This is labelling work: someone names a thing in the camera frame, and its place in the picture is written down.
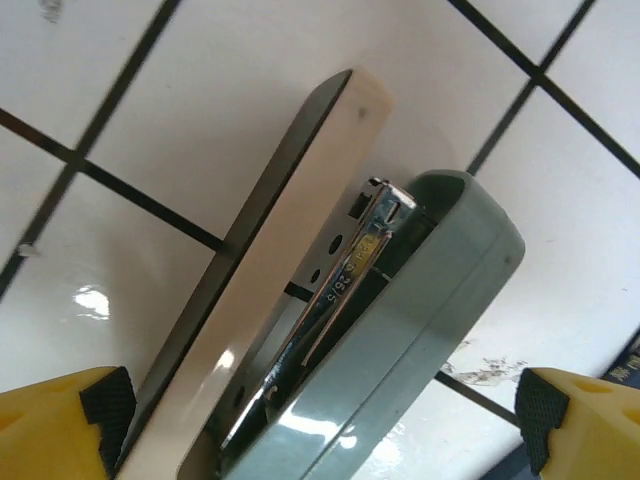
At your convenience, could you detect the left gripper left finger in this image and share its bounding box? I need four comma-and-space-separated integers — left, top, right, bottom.
0, 365, 137, 480

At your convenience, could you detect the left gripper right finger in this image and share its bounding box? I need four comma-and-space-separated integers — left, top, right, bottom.
514, 367, 640, 480

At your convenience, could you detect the thin navy notebook yellow label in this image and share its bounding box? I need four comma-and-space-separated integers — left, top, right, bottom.
602, 333, 640, 385

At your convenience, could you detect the green and cream stapler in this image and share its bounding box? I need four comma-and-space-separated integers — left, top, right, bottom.
112, 68, 526, 480

